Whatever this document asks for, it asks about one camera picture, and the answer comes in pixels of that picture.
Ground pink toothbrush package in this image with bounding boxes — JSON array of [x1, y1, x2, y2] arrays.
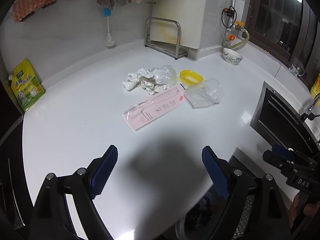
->
[[122, 85, 185, 131]]

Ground clear plastic cup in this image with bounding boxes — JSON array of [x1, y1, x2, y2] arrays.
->
[[184, 78, 224, 109]]

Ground yellow plastic lid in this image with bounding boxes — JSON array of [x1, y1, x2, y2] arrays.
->
[[180, 70, 203, 85]]

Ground white paper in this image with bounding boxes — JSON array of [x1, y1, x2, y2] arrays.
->
[[123, 68, 154, 91], [139, 77, 169, 95]]

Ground clear plastic bag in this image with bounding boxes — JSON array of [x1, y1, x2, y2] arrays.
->
[[151, 65, 179, 87]]

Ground black kitchen sink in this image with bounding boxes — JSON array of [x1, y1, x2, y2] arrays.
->
[[250, 82, 319, 159]]

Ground person's right hand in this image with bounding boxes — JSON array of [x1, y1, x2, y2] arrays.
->
[[288, 191, 319, 228]]

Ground steel sink faucet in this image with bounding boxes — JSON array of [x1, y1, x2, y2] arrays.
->
[[299, 93, 320, 123]]

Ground yellow dish soap bottle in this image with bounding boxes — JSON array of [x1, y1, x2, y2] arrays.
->
[[310, 74, 320, 98]]

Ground glass mug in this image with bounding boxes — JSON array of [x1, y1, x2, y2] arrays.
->
[[289, 57, 305, 77]]

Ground patterned ceramic bowl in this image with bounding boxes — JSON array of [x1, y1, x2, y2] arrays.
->
[[221, 48, 243, 65]]

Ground green yellow detergent pouch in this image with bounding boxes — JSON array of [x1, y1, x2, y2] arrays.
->
[[11, 59, 45, 112]]

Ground steel cutting board rack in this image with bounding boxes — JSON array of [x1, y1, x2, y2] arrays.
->
[[144, 17, 189, 60]]

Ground gas valve with pipe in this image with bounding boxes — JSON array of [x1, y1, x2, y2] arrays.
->
[[221, 0, 237, 48]]

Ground dark framed window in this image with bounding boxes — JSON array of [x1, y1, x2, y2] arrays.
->
[[246, 0, 319, 86]]

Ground white cutting board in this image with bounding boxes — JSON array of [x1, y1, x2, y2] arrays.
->
[[152, 0, 206, 49]]

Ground yellow green gas hose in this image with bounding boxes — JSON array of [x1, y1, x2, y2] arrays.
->
[[229, 28, 251, 51]]

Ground blue handled bottle brush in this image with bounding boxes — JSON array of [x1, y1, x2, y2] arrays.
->
[[104, 8, 116, 48]]

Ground black cable loop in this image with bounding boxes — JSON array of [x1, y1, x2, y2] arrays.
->
[[221, 5, 237, 29]]

